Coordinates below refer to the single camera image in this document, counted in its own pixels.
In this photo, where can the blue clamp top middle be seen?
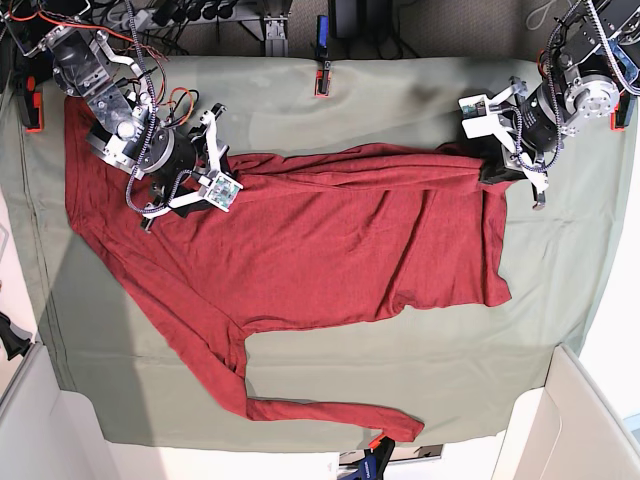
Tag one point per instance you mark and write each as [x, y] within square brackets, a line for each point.
[322, 80]

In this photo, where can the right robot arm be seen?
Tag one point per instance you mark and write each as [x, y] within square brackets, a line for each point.
[134, 166]

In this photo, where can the metal table leg bracket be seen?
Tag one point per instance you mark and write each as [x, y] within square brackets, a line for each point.
[267, 22]

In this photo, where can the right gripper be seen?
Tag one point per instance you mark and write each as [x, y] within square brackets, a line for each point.
[181, 167]

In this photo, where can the blue orange clamp bottom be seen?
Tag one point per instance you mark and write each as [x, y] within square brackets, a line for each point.
[375, 460]

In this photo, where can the orange black clamp far right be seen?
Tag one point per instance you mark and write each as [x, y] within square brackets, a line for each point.
[621, 117]

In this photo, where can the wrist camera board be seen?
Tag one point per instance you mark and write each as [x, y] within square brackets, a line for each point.
[223, 191]
[473, 106]

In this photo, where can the black clamp left edge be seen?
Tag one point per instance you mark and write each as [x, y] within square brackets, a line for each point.
[12, 343]

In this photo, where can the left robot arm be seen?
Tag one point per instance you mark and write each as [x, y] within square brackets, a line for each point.
[589, 69]

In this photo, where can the white bin right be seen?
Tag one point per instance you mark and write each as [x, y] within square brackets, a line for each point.
[566, 429]

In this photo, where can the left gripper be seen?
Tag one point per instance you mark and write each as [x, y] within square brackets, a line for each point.
[504, 124]

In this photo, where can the orange black clamp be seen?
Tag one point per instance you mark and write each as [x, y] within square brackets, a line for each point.
[29, 102]
[621, 117]

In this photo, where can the red T-shirt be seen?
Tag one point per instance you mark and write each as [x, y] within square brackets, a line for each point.
[311, 242]

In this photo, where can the green table cloth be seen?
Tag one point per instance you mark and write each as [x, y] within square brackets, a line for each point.
[458, 369]

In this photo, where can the white power strip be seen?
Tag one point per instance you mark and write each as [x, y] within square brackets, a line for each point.
[142, 20]

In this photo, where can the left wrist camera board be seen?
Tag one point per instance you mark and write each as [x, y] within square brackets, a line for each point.
[473, 106]

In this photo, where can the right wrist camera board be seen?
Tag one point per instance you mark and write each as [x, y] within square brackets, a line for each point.
[223, 191]

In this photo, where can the orange black clamp far left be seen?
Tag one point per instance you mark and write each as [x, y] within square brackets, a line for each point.
[29, 102]

